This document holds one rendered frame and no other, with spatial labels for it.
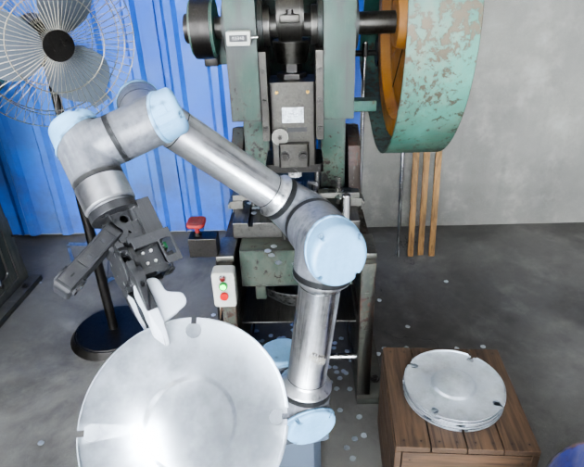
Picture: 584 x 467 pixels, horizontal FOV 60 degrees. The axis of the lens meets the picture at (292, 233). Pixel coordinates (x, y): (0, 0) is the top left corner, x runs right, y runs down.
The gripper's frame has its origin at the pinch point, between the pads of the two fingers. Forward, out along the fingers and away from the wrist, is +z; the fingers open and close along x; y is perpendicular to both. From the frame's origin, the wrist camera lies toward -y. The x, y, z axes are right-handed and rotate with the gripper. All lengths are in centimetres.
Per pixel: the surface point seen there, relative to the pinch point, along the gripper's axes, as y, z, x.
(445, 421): 73, 50, 46
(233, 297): 50, -10, 84
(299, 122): 85, -50, 52
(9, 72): 15, -106, 82
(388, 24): 111, -60, 22
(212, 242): 51, -29, 81
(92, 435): -11.7, 7.1, 2.7
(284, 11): 83, -76, 30
